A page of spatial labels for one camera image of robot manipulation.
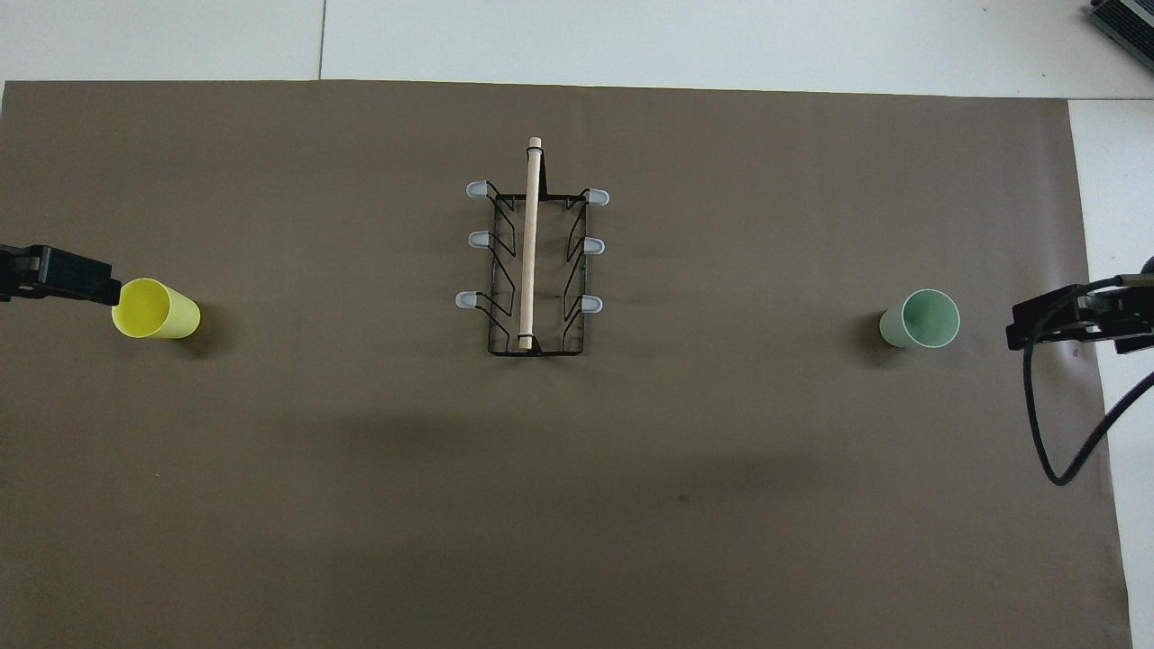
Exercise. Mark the pale green plastic cup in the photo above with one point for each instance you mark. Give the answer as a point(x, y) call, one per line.
point(929, 317)

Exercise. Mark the grey ribbed electronics box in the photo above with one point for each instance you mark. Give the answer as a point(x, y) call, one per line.
point(1127, 20)

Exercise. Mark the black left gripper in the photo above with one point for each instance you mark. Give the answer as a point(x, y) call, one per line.
point(20, 272)

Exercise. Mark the brown paper table mat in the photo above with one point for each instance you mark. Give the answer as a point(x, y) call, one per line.
point(577, 505)

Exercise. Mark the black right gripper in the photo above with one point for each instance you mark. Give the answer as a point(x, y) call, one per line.
point(1122, 315)

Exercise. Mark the yellow plastic cup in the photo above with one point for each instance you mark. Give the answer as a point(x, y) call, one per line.
point(167, 311)

